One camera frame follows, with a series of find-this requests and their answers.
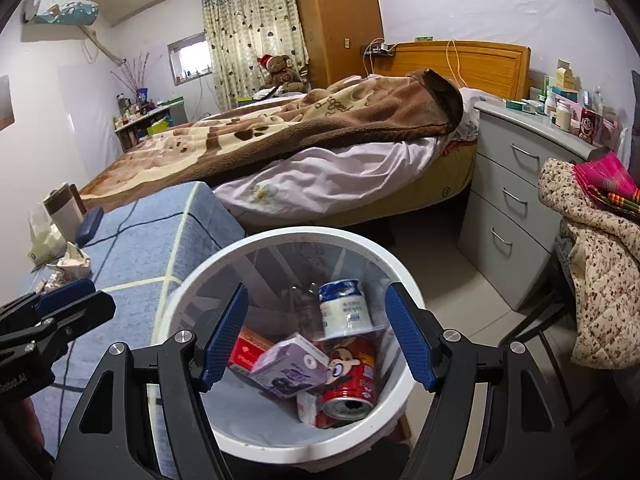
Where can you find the patterned curtain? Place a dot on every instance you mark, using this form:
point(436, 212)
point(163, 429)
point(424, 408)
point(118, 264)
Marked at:
point(250, 35)

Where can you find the row of cosmetic bottles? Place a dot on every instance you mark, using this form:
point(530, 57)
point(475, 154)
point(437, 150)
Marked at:
point(132, 110)

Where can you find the green box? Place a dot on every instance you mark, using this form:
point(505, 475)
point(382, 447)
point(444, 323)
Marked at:
point(160, 127)

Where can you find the brown teddy bear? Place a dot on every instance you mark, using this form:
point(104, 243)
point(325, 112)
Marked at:
point(280, 72)

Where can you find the wall mirror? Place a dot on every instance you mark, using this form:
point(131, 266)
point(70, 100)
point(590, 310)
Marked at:
point(5, 105)

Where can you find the grey desk shelf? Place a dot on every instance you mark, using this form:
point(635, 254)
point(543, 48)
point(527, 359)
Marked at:
point(150, 120)

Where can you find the white trash bin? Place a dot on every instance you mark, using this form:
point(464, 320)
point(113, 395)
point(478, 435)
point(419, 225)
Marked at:
point(280, 240)

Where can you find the white wall switch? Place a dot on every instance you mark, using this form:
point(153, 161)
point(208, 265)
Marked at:
point(600, 2)

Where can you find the wall air conditioner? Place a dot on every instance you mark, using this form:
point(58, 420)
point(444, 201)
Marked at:
point(60, 7)

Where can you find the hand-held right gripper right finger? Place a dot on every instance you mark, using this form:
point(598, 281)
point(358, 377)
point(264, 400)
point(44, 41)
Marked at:
point(410, 340)

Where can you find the small window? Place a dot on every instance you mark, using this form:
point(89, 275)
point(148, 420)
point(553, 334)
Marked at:
point(192, 57)

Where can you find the wooden headboard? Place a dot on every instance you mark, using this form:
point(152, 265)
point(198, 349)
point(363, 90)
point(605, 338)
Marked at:
point(490, 67)

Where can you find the dark blue glasses case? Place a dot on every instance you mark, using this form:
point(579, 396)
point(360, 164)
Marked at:
point(90, 225)

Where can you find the floral pillow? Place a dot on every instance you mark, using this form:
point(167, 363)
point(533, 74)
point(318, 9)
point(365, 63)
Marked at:
point(470, 115)

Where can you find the red cartoon drink can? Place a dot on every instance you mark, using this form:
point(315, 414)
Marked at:
point(357, 375)

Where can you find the wrapped air conditioner pipe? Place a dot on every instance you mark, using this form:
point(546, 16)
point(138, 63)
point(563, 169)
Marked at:
point(102, 47)

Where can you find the tissue pack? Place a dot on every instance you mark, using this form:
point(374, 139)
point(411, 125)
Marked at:
point(45, 245)

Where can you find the red medicine box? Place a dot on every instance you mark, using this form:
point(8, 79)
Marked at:
point(250, 350)

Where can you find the person's left hand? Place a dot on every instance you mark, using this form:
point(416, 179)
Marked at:
point(22, 430)

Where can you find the wooden wardrobe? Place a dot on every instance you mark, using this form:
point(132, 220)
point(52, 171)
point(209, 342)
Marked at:
point(335, 20)

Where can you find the pile of medicine boxes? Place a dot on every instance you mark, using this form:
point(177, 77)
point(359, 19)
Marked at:
point(565, 115)

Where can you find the black chair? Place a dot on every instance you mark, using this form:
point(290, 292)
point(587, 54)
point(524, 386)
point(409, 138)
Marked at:
point(550, 310)

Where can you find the pale pink duvet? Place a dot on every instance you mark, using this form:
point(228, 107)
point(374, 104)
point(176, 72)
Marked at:
point(325, 175)

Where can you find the beige cup with brown band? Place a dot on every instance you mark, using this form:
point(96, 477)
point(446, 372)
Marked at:
point(65, 217)

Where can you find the floral quilted jacket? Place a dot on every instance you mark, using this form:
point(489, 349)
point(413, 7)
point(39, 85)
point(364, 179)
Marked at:
point(600, 270)

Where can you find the brown printed blanket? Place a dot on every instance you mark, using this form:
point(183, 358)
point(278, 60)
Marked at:
point(300, 125)

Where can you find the clear bottle with red cap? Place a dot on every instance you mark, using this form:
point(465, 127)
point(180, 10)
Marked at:
point(300, 305)

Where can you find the pink plaid cloth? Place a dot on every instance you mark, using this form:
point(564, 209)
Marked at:
point(610, 175)

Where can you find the white blue yogurt cup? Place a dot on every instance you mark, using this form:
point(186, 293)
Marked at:
point(345, 310)

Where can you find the pink milk carton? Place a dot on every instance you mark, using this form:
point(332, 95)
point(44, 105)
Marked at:
point(309, 407)

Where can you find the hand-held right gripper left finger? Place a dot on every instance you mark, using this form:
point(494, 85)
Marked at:
point(227, 340)

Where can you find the purple dried branches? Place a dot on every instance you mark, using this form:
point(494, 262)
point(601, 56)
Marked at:
point(132, 72)

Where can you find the lavender carton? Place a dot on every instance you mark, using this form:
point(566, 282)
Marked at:
point(285, 365)

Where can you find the cream paper bag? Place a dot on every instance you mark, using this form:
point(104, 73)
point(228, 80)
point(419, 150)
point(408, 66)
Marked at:
point(72, 262)

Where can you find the power strip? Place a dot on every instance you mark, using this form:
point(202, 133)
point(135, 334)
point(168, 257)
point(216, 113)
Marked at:
point(380, 49)

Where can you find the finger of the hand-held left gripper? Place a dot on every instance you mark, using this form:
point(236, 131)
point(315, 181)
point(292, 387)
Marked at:
point(85, 315)
point(65, 294)

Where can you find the grey drawer cabinet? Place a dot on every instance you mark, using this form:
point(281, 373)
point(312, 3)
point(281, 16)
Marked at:
point(500, 220)

